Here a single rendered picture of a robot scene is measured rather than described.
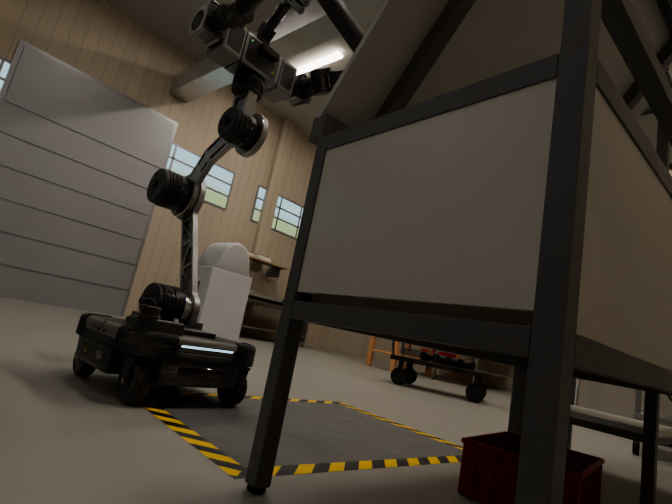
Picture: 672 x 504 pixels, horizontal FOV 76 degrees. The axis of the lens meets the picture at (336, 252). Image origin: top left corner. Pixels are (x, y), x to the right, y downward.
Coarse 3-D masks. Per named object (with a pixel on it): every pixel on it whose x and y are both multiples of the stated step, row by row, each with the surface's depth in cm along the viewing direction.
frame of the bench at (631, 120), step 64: (576, 64) 60; (384, 128) 87; (576, 128) 57; (640, 128) 75; (576, 192) 55; (576, 256) 54; (320, 320) 85; (384, 320) 73; (448, 320) 64; (576, 320) 54; (640, 384) 76; (256, 448) 89
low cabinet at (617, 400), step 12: (588, 384) 379; (600, 384) 373; (588, 396) 376; (600, 396) 370; (612, 396) 365; (624, 396) 360; (660, 396) 345; (588, 408) 374; (600, 408) 368; (612, 408) 363; (624, 408) 357; (660, 408) 343
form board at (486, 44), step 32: (416, 0) 101; (448, 0) 104; (480, 0) 108; (512, 0) 111; (544, 0) 116; (640, 0) 130; (384, 32) 102; (416, 32) 105; (480, 32) 113; (512, 32) 117; (544, 32) 122; (608, 32) 132; (352, 64) 103; (384, 64) 106; (448, 64) 114; (480, 64) 118; (512, 64) 123; (608, 64) 140; (352, 96) 107; (384, 96) 111; (416, 96) 115
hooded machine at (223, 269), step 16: (208, 256) 540; (224, 256) 524; (240, 256) 542; (208, 272) 511; (224, 272) 520; (240, 272) 542; (208, 288) 504; (224, 288) 521; (240, 288) 538; (208, 304) 504; (224, 304) 521; (240, 304) 538; (208, 320) 505; (224, 320) 521; (240, 320) 539; (224, 336) 521
